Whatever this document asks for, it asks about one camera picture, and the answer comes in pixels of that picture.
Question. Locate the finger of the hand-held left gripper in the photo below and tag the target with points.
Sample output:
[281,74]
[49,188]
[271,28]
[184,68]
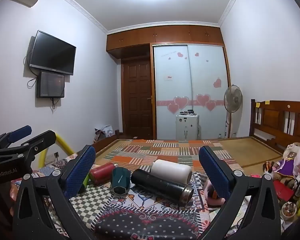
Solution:
[20,133]
[41,140]

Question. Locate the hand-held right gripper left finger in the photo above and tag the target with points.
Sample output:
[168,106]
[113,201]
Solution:
[78,173]

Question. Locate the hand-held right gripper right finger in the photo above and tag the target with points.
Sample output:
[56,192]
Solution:
[213,173]

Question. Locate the light green cup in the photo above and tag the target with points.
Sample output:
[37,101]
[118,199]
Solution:
[86,183]

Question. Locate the red cup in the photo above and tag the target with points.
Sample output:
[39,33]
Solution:
[102,173]

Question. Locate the pink cup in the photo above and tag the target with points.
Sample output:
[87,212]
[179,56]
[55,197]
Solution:
[211,200]

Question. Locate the white cup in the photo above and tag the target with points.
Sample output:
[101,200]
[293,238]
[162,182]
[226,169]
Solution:
[171,171]

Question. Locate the dark green cup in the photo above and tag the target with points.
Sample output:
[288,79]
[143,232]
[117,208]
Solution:
[121,180]

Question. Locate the yellow foam tube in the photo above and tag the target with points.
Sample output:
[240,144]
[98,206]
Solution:
[62,143]

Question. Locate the straw bed mat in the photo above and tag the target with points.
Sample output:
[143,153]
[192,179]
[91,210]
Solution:
[247,150]

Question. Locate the pile of bags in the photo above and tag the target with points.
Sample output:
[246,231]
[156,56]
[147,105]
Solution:
[103,133]

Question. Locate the patchwork blanket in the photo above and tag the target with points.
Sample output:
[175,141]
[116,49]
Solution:
[165,152]

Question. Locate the small white cabinet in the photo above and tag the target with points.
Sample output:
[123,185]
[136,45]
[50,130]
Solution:
[187,127]

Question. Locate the black thermos flask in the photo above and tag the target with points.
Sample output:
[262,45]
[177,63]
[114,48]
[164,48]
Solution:
[160,186]

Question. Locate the dark items on cabinet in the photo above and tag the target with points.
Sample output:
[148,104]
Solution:
[189,112]

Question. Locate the red box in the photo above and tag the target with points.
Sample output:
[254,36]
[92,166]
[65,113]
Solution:
[283,190]

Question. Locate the flower printed quilt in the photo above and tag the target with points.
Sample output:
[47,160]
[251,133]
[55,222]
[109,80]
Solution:
[150,208]

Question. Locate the doll in purple cloth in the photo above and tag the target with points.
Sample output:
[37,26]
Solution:
[286,165]

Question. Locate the standing fan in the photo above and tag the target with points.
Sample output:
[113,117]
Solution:
[233,97]

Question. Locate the small bowl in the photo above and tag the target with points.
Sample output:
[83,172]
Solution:
[289,210]

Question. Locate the dark floral cloth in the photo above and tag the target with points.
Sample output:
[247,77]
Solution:
[145,227]

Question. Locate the dark bottle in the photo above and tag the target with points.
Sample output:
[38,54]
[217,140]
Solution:
[299,187]

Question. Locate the brown wooden door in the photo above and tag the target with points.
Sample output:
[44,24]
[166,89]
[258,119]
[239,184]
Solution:
[137,100]

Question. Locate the wooden wardrobe with glass doors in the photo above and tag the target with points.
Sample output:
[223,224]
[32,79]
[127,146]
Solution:
[190,80]

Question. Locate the white wall socket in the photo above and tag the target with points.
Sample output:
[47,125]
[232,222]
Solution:
[52,157]

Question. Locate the small wall-mounted black monitor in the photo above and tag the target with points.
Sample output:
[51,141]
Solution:
[50,85]

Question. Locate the wall-mounted black television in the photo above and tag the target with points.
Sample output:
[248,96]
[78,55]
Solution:
[52,52]

